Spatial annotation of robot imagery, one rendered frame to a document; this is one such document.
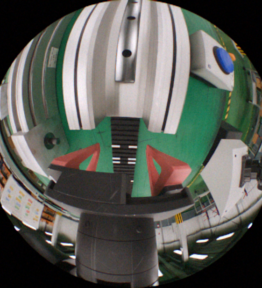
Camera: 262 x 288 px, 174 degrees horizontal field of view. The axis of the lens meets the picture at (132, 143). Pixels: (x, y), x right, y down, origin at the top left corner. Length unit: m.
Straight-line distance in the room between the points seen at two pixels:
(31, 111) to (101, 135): 0.14
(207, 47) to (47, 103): 0.26
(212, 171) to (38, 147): 0.46
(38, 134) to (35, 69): 0.11
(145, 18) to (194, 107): 0.18
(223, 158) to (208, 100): 0.19
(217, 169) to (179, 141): 0.20
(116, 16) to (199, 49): 0.11
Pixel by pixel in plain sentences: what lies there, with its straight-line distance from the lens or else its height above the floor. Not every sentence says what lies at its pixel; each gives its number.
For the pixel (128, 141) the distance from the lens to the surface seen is 0.16.
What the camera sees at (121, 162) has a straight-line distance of 0.19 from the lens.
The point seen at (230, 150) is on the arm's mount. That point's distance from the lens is 0.32.
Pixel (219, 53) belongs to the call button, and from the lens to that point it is 0.16.
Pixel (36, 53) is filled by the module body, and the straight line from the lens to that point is 0.19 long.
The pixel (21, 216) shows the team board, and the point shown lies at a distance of 3.34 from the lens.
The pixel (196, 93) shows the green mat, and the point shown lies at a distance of 0.19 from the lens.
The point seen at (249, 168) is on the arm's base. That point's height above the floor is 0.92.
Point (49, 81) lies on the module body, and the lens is 0.20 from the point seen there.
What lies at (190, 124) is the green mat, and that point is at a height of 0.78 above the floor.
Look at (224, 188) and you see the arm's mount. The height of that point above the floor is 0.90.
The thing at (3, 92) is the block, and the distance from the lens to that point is 0.35.
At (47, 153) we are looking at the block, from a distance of 0.19.
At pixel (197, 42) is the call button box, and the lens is 0.17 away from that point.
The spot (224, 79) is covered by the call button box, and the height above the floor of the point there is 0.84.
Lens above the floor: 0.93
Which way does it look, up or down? 56 degrees down
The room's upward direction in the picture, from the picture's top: 177 degrees clockwise
